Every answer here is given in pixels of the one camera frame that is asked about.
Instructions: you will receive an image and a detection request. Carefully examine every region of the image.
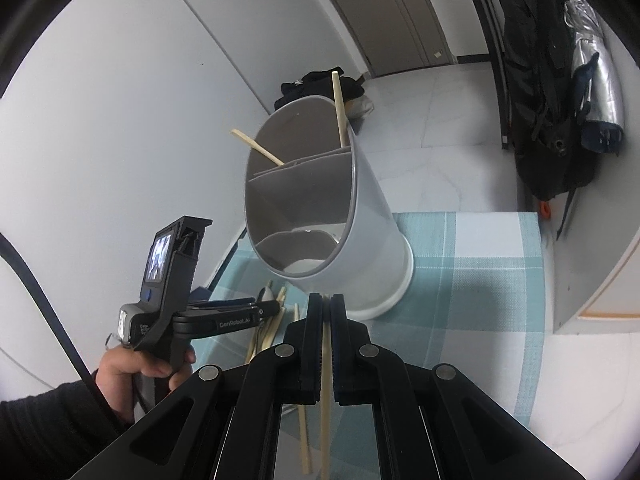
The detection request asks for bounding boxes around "wooden chopstick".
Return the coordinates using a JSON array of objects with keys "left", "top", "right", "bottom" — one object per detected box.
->
[
  {"left": 292, "top": 302, "right": 314, "bottom": 476},
  {"left": 231, "top": 129, "right": 284, "bottom": 167},
  {"left": 250, "top": 308, "right": 285, "bottom": 359},
  {"left": 320, "top": 323, "right": 332, "bottom": 480},
  {"left": 331, "top": 70, "right": 348, "bottom": 148},
  {"left": 245, "top": 286, "right": 288, "bottom": 364}
]

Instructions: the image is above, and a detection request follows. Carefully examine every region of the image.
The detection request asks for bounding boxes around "silver spoon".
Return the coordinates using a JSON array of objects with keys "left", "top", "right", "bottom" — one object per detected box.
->
[{"left": 257, "top": 281, "right": 274, "bottom": 302}]

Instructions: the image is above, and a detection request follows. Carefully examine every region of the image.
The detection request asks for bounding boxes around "person's left forearm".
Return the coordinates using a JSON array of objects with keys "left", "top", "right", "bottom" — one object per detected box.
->
[{"left": 1, "top": 380, "right": 131, "bottom": 479}]

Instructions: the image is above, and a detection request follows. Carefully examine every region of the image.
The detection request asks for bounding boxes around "person's left hand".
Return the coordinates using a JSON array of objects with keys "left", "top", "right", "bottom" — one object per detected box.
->
[{"left": 96, "top": 346, "right": 196, "bottom": 422}]

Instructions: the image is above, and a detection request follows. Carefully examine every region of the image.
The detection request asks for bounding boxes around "white utensil holder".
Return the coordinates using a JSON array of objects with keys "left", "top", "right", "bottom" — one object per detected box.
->
[{"left": 244, "top": 96, "right": 414, "bottom": 321}]

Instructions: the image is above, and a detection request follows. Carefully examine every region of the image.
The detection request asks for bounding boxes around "teal plaid placemat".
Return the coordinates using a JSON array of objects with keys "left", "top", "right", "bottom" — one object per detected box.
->
[{"left": 194, "top": 212, "right": 546, "bottom": 479}]

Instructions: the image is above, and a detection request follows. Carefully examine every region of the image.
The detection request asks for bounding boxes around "orange object on floor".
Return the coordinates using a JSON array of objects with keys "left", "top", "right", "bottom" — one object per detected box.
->
[{"left": 538, "top": 200, "right": 552, "bottom": 220}]

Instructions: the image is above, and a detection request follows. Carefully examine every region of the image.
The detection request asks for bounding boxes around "black clothes pile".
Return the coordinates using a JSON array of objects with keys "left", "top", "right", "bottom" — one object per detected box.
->
[{"left": 273, "top": 66, "right": 364, "bottom": 110}]

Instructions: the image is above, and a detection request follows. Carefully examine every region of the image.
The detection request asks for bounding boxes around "white cabinet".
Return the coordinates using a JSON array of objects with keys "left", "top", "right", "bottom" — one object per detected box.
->
[{"left": 553, "top": 148, "right": 639, "bottom": 335}]

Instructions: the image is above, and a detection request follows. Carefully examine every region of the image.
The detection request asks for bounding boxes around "black hanging jacket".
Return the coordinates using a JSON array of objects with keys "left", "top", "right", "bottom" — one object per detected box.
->
[{"left": 494, "top": 0, "right": 601, "bottom": 202}]

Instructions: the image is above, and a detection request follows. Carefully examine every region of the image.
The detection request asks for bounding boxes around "grey entrance door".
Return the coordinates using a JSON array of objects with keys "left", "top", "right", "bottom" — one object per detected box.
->
[{"left": 331, "top": 0, "right": 454, "bottom": 77}]

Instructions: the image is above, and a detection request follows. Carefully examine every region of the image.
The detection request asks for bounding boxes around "silver folded umbrella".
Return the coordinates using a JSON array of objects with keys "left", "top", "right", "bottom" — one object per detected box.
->
[{"left": 548, "top": 0, "right": 625, "bottom": 222}]

